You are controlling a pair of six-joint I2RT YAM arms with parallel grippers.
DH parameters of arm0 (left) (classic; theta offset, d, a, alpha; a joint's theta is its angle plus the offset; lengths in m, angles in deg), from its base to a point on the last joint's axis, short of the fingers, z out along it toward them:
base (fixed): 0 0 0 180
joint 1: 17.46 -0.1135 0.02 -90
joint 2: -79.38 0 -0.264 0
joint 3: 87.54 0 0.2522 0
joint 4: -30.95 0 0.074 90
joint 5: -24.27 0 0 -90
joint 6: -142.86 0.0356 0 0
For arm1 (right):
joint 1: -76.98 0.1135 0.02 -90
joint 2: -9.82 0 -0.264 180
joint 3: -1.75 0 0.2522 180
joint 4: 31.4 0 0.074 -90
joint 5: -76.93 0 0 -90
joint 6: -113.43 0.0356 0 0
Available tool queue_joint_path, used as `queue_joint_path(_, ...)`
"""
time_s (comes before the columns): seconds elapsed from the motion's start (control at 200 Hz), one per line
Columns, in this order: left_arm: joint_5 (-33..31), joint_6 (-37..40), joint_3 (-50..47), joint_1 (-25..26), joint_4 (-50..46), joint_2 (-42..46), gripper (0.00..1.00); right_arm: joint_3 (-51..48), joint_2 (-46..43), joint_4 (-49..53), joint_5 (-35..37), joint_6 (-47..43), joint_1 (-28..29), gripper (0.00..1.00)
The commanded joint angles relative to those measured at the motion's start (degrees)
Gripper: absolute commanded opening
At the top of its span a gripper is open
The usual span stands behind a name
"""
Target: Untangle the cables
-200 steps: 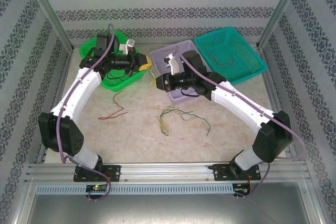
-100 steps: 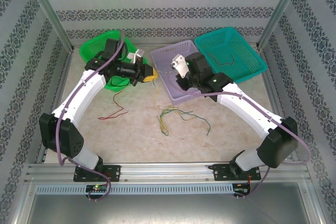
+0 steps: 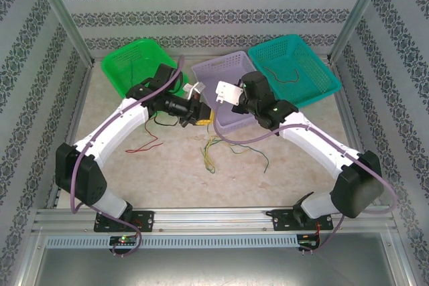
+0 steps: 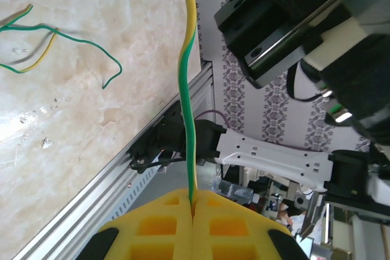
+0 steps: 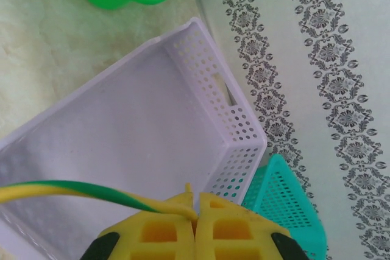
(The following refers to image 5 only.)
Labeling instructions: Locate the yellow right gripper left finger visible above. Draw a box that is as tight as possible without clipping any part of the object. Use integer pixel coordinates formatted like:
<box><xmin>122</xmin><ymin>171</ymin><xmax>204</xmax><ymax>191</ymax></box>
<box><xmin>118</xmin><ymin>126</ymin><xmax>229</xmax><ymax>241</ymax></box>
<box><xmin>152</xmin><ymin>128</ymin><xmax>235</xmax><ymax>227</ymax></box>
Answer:
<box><xmin>80</xmin><ymin>191</ymin><xmax>196</xmax><ymax>260</ymax></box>

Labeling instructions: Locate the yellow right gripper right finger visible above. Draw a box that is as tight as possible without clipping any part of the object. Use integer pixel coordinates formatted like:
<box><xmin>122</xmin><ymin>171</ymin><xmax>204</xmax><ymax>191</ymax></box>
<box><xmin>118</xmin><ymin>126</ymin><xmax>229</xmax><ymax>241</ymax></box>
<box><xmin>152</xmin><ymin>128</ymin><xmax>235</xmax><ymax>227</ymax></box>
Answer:
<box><xmin>196</xmin><ymin>192</ymin><xmax>308</xmax><ymax>260</ymax></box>

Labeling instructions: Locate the yellow green striped wire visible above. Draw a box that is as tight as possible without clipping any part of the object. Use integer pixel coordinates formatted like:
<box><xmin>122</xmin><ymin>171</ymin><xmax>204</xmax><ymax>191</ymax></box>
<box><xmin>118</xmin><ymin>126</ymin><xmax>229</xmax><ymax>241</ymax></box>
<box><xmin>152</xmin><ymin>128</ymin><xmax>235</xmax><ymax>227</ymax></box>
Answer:
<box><xmin>0</xmin><ymin>180</ymin><xmax>199</xmax><ymax>220</ymax></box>

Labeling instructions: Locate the teal plastic basket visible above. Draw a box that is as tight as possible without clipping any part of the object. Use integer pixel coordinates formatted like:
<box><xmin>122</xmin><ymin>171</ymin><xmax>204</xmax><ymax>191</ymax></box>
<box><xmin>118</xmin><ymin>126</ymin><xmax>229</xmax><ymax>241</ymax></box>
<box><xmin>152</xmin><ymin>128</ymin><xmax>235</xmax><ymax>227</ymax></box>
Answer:
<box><xmin>240</xmin><ymin>153</ymin><xmax>327</xmax><ymax>260</ymax></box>

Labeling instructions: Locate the lilac plastic basket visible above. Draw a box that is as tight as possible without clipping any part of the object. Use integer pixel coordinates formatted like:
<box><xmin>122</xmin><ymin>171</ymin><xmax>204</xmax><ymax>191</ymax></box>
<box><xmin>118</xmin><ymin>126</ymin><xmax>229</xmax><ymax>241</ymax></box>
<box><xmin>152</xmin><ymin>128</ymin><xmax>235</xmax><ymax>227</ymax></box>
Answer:
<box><xmin>0</xmin><ymin>18</ymin><xmax>268</xmax><ymax>260</ymax></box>

